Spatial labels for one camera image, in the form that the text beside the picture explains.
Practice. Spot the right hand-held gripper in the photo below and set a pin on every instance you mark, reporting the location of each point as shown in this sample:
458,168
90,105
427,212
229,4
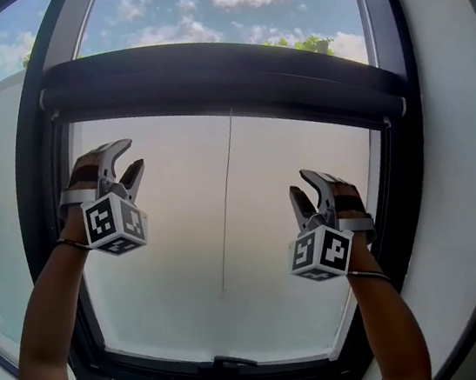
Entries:
321,253

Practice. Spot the green tree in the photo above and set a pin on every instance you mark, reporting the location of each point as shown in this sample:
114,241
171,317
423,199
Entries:
311,46

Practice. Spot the person's left hand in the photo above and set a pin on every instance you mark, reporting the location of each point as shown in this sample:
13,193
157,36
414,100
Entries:
84,176

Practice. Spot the grey mesh filter screen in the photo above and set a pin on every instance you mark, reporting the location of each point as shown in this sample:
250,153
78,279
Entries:
216,94

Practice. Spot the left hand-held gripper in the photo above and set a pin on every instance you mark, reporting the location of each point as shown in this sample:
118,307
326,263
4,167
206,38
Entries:
114,224

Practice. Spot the black window frame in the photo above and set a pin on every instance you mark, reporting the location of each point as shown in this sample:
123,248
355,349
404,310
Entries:
33,112

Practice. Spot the person's right hand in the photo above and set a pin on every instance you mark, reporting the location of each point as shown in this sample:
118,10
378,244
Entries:
350,202

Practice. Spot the person's left forearm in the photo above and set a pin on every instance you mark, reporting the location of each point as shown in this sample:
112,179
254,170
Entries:
49,312

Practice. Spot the person's right forearm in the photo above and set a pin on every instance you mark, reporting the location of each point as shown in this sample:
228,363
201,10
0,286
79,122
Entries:
393,338

